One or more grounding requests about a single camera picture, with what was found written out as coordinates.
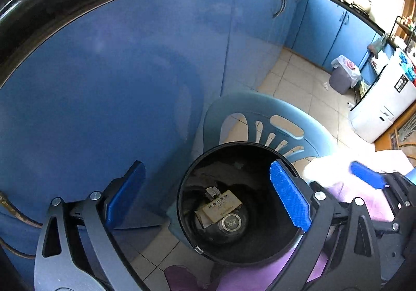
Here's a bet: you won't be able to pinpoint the round dark tin lid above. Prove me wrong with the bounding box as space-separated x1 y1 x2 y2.
217 211 248 234

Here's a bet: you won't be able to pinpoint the black round trash bin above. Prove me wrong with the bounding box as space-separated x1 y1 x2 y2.
175 143 311 264

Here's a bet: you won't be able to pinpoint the blue kitchen cabinet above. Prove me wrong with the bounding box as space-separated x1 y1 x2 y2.
0 0 308 291
286 0 395 83

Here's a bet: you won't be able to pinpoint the grey green plastic bag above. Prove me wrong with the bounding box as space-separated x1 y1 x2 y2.
367 34 389 58

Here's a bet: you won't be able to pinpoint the wooden door with glass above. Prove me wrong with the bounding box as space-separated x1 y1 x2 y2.
374 106 416 161

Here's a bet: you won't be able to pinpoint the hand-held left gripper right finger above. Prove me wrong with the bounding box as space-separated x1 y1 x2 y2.
269 159 382 291

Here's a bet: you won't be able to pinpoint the teal plastic bag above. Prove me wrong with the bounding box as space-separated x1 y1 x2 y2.
398 50 416 81

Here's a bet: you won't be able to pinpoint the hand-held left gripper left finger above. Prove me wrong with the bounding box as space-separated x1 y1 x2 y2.
34 160 147 291

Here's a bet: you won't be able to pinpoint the white washing machine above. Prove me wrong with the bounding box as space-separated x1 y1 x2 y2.
349 50 416 144

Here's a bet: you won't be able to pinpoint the person's pink pants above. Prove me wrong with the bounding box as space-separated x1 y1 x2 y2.
164 151 416 291

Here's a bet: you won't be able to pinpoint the black metal shelf rack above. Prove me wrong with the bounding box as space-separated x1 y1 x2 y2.
388 16 416 51

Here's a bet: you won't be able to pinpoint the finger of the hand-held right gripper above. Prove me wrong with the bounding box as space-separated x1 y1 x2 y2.
350 161 416 210
373 206 416 237

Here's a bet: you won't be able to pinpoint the grey bin with white bag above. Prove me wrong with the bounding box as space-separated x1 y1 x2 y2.
331 55 362 89

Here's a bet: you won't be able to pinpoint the black wire rack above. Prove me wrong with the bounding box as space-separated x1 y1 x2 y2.
353 60 391 107

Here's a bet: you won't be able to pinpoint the beige cardboard box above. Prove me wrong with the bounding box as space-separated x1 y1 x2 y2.
195 192 243 224

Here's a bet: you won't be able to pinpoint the light blue plastic chair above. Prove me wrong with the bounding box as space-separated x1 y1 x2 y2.
166 91 339 246

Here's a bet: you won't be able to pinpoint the grey waste bin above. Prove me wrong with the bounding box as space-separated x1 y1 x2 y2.
329 65 353 95

